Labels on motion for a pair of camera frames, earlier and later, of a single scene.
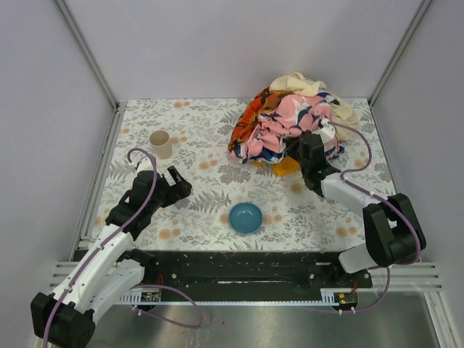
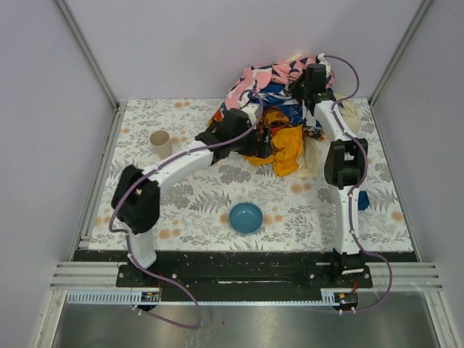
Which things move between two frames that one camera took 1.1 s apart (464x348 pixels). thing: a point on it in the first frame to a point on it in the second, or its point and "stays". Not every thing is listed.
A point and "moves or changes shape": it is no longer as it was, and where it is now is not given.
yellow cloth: (285, 166) moves or changes shape
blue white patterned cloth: (270, 155) to (278, 93)
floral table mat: (233, 206) stays
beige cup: (160, 140) stays
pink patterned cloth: (283, 118) to (254, 77)
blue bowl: (245, 217) stays
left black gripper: (173, 186) to (262, 138)
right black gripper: (301, 146) to (299, 88)
